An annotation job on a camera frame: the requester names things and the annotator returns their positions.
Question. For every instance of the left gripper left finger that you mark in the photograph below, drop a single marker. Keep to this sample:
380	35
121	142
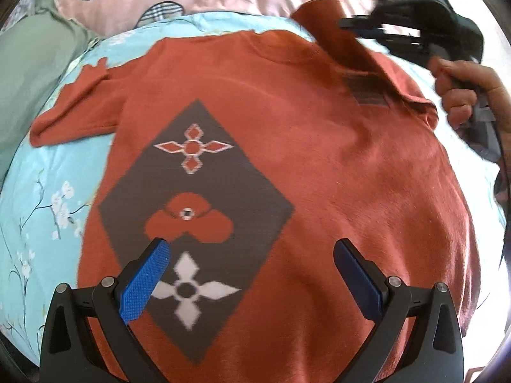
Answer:
69	350

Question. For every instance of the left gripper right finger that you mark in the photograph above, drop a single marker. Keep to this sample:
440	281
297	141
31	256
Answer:
433	352

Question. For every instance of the rust orange knit sweater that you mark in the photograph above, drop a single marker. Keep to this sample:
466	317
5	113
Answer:
251	155

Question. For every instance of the person's right hand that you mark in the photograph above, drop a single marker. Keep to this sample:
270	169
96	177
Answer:
457	83

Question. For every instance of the light blue floral bedsheet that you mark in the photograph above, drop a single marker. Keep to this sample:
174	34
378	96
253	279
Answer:
48	192

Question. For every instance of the green pillow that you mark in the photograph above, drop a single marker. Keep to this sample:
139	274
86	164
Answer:
35	54

